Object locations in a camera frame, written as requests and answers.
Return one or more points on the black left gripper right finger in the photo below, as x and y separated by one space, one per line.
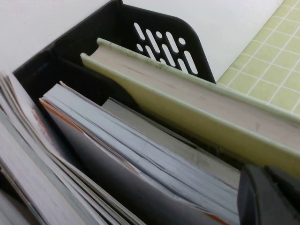
290 199

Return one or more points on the large white softcover book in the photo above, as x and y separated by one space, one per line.
28 187

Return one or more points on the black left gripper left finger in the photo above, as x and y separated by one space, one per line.
257 201

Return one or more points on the green checkered tablecloth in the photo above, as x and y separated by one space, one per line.
269 70

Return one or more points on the black plastic book holder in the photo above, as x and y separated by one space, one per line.
112 30

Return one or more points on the pale green hardcover blue spine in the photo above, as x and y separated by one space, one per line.
187 110

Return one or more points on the black mobile robot book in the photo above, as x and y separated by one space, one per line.
152 126

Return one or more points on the white book orange band spine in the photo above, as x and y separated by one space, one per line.
140 164

